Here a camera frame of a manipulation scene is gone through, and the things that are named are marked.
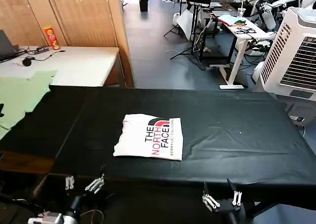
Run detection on pale green cloth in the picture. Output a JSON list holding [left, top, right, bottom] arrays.
[[0, 70, 58, 139]]

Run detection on black cables with adapter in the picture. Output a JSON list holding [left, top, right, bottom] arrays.
[[17, 45, 66, 61]]

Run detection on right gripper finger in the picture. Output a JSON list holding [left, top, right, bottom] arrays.
[[201, 181, 221, 212], [226, 178, 243, 207]]

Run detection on white paper sheet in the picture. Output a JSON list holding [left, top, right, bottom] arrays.
[[0, 58, 37, 80]]

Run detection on white printed T-shirt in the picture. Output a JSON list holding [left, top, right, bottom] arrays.
[[113, 113, 184, 162]]

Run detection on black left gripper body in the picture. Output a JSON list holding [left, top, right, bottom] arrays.
[[80, 190, 115, 210]]

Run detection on wooden partition panels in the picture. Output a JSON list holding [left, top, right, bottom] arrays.
[[0, 0, 135, 88]]

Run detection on white standing desk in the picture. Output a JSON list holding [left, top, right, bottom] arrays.
[[209, 12, 272, 90]]

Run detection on red chip can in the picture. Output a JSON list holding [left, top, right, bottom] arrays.
[[43, 25, 61, 50]]

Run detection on white air cooler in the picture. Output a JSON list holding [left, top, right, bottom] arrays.
[[255, 6, 316, 101]]

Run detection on thin black cable loop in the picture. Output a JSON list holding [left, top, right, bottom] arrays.
[[80, 209, 103, 223]]

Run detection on white desk with wooden side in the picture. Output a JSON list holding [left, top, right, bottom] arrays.
[[0, 45, 121, 88]]

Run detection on black monitor tripod stand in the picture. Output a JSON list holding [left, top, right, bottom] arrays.
[[163, 0, 218, 71]]

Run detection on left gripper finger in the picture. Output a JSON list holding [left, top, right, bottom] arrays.
[[64, 175, 75, 191], [84, 165, 106, 194]]

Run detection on black table cloth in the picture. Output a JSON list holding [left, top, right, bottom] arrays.
[[0, 85, 316, 224]]

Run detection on dark laptop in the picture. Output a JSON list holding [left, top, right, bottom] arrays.
[[0, 30, 19, 63]]

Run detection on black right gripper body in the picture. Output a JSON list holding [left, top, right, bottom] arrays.
[[211, 198, 242, 213]]

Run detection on colourful cloth pile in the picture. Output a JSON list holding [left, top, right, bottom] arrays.
[[218, 14, 247, 27]]

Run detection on coiled black cable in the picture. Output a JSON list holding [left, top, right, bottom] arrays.
[[234, 26, 256, 35]]

